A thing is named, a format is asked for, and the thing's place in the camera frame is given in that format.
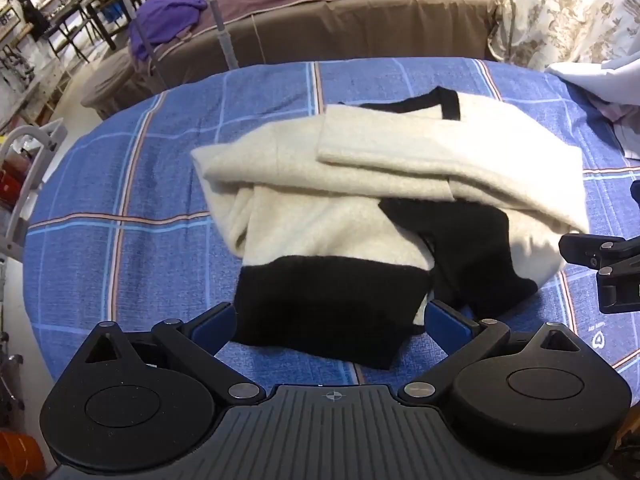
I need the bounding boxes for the cream and black sweater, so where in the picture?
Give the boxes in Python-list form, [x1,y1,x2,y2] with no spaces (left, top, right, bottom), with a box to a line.
[191,87,589,370]

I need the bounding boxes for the white cloth pile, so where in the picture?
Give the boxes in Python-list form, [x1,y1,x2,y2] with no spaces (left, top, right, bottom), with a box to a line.
[547,52,639,160]

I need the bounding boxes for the floral beige quilt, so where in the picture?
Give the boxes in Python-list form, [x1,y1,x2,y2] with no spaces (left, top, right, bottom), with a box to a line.
[488,0,639,70]

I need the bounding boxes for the grey utility cart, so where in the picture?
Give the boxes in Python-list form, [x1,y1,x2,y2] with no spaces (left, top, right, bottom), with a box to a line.
[1,119,67,262]

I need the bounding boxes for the brown round ottoman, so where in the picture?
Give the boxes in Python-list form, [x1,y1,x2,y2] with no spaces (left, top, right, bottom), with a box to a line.
[80,48,162,119]

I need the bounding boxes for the white tripod pole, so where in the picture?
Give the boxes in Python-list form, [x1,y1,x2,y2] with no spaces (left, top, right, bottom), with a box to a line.
[207,0,239,70]

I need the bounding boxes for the purple garment on bed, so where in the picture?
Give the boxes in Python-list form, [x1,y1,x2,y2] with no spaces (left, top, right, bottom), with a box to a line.
[137,0,207,48]

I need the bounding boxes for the brown bed with pink cover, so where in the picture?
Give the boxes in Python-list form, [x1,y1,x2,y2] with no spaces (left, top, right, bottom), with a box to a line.
[134,0,501,97]

